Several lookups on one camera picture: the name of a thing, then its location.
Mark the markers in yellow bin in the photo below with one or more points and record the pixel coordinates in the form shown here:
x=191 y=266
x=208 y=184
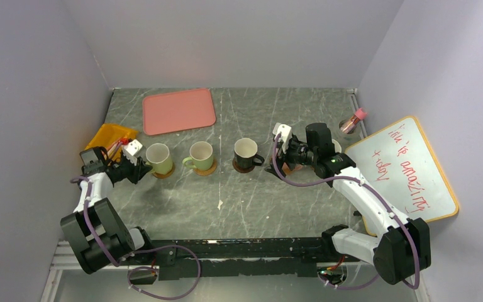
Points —
x=113 y=145

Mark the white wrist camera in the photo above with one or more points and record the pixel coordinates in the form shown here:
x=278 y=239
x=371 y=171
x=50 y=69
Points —
x=285 y=132
x=131 y=151

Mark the pink serving tray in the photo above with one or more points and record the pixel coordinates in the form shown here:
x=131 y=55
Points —
x=178 y=111

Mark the glass jar with markers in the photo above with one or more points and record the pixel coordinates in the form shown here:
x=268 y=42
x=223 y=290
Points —
x=348 y=126

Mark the woven coaster tan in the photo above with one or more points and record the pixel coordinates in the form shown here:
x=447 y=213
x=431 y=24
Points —
x=208 y=171

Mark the yellow plastic bin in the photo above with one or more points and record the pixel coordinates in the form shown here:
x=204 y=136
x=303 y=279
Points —
x=108 y=133

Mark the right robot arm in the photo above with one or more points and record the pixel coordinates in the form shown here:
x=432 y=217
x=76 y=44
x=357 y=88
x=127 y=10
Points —
x=379 y=216

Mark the dark brown wooden coaster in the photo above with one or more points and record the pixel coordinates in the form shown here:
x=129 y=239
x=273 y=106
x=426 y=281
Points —
x=241 y=170

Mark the whiteboard with yellow frame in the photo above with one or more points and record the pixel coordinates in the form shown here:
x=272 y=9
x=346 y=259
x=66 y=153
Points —
x=399 y=163

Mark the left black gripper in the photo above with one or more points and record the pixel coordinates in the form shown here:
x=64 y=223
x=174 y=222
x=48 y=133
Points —
x=138 y=171

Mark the green mug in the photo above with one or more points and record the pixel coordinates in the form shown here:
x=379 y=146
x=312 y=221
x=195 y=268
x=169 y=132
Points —
x=200 y=156
x=159 y=158

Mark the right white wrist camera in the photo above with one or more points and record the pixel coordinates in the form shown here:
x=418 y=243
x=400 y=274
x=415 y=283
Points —
x=285 y=132

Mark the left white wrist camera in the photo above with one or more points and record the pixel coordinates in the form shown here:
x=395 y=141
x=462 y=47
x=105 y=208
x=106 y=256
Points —
x=131 y=151

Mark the light wooden coaster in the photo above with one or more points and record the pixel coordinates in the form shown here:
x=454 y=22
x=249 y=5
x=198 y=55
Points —
x=164 y=176

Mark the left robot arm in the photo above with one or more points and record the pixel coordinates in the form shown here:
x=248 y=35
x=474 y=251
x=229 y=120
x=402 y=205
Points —
x=95 y=232

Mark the green mug back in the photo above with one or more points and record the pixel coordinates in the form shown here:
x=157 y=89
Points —
x=159 y=158

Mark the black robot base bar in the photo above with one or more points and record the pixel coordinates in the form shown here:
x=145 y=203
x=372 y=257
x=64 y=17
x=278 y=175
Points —
x=300 y=256

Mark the pink mug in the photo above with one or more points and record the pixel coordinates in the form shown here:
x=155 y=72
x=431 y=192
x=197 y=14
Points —
x=337 y=146
x=287 y=170

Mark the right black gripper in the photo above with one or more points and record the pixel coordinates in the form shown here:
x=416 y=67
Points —
x=286 y=156

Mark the black mug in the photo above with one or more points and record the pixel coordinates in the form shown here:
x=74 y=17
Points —
x=246 y=153

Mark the aluminium rail frame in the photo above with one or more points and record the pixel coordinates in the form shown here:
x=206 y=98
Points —
x=64 y=260

